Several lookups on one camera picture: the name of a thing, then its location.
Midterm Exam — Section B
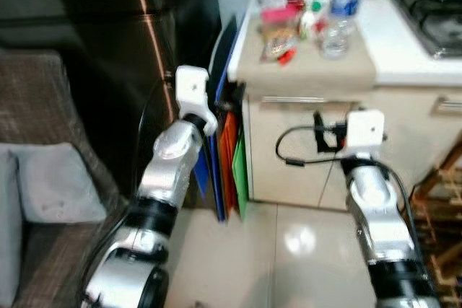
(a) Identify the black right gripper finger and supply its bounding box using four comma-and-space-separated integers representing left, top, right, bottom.
312, 110, 328, 153

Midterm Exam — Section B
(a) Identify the dark glossy fridge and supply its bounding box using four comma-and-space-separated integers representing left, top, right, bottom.
0, 0, 222, 202

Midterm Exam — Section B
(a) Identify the beige kitchen cabinet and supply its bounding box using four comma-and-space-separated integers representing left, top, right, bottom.
242, 81, 462, 212

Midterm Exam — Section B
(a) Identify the green flat board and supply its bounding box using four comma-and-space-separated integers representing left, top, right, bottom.
232, 131, 250, 219

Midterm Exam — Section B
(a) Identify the orange flat board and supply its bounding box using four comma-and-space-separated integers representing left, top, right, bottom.
219, 109, 240, 212

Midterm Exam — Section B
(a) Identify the yellow snack bag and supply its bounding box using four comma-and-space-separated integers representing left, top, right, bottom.
259, 25, 301, 66

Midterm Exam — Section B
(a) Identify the blue flat board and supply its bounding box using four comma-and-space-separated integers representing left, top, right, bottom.
193, 15, 247, 223

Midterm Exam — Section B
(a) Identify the white carton green cap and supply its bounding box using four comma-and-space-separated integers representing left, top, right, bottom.
299, 0, 334, 41

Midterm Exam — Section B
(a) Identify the clear bottle blue label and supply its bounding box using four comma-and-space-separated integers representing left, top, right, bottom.
321, 0, 365, 59

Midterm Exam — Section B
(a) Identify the wooden slatted rack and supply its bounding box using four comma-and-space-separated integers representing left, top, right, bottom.
409, 141, 462, 308

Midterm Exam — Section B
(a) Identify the black gas stove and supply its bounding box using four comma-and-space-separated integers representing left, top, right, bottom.
389, 0, 462, 61

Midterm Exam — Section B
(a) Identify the grey cushion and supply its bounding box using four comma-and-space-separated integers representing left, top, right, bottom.
0, 151, 25, 307
14, 142, 108, 224

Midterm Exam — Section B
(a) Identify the brown woven sofa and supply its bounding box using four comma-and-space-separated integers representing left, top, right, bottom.
0, 48, 128, 308

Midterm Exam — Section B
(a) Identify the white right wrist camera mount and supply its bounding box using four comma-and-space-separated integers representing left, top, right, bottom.
345, 110, 388, 159

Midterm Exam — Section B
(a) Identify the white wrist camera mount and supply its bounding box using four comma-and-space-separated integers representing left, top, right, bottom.
175, 66, 218, 136
345, 110, 388, 159

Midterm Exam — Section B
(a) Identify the long silver drawer handle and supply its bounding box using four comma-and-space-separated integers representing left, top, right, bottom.
261, 94, 326, 105

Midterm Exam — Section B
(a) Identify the short silver drawer handle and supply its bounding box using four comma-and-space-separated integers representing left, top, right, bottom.
431, 96, 462, 115

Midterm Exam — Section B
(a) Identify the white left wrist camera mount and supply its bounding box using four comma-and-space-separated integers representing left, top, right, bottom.
175, 66, 218, 136

